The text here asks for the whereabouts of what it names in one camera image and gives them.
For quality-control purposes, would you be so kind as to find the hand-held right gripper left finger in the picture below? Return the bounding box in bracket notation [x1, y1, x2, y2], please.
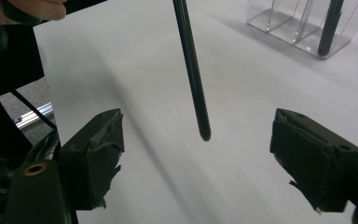
[58, 107, 126, 211]

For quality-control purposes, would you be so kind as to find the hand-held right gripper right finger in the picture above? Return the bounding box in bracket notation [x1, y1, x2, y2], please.
[268, 107, 358, 215]

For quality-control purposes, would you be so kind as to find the thin black pen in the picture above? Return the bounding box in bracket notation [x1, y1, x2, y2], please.
[172, 0, 213, 142]

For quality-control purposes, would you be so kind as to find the clear acrylic organizer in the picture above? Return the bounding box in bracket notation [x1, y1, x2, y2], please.
[245, 0, 358, 61]

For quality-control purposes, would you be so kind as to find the white table sheet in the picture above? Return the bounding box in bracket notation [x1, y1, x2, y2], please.
[33, 0, 358, 224]

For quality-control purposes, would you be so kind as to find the aluminium rail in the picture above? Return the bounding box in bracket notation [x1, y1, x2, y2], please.
[13, 102, 55, 131]

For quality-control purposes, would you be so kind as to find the right hand-held gripper cable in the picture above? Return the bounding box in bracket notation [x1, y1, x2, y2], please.
[0, 60, 59, 132]

